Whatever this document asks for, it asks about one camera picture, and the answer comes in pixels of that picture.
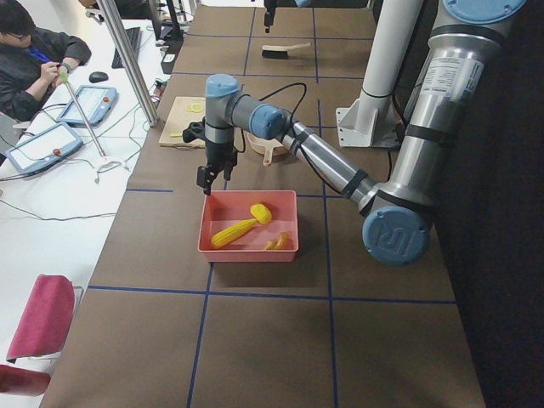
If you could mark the seated person dark jacket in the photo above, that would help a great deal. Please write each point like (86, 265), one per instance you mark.
(33, 60)

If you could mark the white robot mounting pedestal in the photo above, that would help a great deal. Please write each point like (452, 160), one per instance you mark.
(370, 121)

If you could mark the red chair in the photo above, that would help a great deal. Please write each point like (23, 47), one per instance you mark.
(41, 331)

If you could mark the yellow toy corn cob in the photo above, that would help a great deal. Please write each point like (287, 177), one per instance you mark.
(225, 236)

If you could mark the blue teach pendant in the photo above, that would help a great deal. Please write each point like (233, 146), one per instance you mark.
(96, 102)
(45, 149)

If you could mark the wooden cutting board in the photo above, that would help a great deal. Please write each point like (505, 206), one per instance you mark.
(178, 120)

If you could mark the red plastic bin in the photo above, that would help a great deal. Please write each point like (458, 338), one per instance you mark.
(223, 208)

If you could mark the metal grabber stick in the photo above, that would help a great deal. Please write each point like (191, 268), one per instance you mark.
(64, 79)

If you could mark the blue teach pendant far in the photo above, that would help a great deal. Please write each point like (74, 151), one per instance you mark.
(96, 102)

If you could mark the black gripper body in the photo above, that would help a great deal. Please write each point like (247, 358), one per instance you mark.
(267, 18)
(219, 153)

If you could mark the tan toy ginger root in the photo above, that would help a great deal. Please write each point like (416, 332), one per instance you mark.
(282, 242)

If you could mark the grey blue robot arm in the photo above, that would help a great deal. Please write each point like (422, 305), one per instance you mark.
(397, 213)

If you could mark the aluminium frame post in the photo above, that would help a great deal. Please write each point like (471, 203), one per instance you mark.
(117, 32)

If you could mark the blue teach pendant near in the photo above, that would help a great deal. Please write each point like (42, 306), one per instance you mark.
(45, 149)

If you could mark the yellow lemon slice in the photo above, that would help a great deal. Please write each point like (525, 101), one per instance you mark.
(195, 108)

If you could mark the yellow toy potato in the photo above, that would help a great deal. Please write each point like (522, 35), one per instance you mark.
(261, 213)

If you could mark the beige hand brush black bristles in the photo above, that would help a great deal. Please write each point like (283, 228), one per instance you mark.
(281, 52)

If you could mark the black computer mouse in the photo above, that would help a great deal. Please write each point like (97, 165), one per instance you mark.
(98, 76)

